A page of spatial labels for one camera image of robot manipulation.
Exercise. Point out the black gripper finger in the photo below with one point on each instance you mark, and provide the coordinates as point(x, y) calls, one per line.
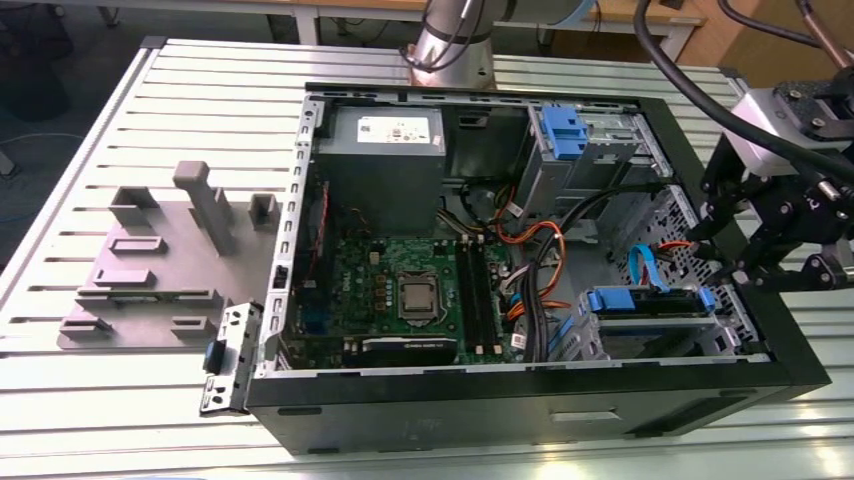
point(724, 185)
point(788, 270)

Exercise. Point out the hard disk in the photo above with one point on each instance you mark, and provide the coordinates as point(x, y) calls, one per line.
point(614, 300)

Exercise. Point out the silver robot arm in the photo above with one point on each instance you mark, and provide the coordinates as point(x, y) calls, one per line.
point(454, 60)

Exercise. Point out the metal disk bay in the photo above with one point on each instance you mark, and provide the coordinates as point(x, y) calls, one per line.
point(657, 327)

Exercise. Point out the metal optical drive cage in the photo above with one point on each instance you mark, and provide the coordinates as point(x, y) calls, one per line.
point(574, 180)

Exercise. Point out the wooden cabinet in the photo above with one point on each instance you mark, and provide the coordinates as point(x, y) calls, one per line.
point(768, 60)

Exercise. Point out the blue drive cage latch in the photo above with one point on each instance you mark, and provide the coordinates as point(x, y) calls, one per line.
point(564, 132)

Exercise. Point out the black RAM slot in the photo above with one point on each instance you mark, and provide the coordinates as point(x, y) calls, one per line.
point(472, 295)

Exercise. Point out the green motherboard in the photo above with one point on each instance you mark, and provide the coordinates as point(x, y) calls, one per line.
point(428, 250)

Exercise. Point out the black open PC case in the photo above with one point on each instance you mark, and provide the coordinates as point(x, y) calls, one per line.
point(534, 415)

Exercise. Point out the silver CPU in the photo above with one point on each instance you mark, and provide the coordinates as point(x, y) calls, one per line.
point(420, 300)

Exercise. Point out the grey power supply unit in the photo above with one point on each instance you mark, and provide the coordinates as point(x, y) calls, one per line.
point(374, 170)

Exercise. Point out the CPU socket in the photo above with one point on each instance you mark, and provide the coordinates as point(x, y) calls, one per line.
point(400, 300)

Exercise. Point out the black graphics card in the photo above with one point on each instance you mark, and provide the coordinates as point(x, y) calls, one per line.
point(408, 347)

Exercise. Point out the grey parts rack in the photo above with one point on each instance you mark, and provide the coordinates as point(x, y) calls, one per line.
point(167, 265)

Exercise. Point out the green RAM stick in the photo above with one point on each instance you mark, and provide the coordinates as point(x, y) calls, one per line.
point(137, 299)

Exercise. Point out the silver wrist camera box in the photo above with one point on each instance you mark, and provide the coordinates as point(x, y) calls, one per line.
point(761, 125)

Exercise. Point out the black wrist mount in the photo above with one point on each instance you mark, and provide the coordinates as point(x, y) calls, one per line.
point(808, 107)

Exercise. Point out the wooden desk with white frame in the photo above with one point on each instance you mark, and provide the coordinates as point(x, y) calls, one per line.
point(334, 11)

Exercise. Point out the metal expansion slot bracket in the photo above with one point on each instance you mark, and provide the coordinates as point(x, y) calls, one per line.
point(234, 330)

